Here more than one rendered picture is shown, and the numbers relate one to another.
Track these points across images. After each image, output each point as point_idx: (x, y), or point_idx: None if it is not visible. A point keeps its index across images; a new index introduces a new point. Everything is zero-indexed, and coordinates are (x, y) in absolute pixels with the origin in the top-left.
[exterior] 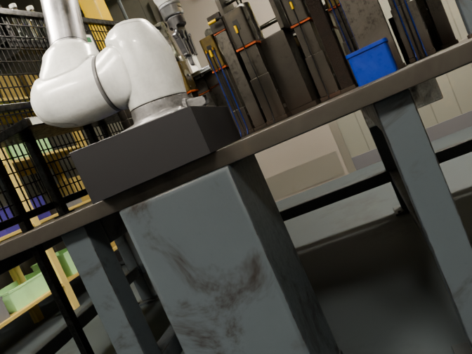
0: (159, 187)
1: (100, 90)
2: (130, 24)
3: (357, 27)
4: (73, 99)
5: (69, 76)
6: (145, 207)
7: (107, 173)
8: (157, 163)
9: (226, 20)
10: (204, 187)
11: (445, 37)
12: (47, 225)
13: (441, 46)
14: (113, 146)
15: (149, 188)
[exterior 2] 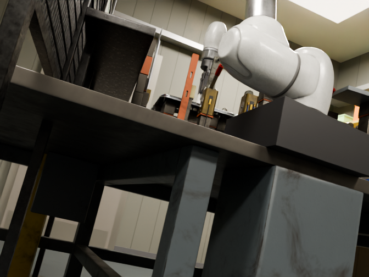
0: (311, 171)
1: (295, 75)
2: (329, 57)
3: None
4: (277, 62)
5: (282, 46)
6: (297, 177)
7: (301, 133)
8: (337, 155)
9: None
10: (343, 195)
11: None
12: (206, 128)
13: None
14: (318, 119)
15: (305, 166)
